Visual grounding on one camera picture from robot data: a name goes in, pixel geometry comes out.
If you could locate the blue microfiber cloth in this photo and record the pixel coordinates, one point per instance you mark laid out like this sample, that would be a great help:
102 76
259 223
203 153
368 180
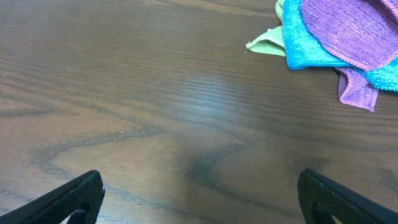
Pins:
303 50

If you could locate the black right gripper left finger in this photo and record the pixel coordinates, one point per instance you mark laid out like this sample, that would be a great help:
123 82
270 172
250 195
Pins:
79 200

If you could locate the purple microfiber cloth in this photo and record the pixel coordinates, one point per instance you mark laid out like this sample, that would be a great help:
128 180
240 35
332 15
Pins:
362 33

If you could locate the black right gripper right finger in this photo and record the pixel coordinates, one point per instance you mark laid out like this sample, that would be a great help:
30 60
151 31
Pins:
323 200

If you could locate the green microfiber cloth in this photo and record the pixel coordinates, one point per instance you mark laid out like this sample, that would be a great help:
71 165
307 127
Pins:
271 42

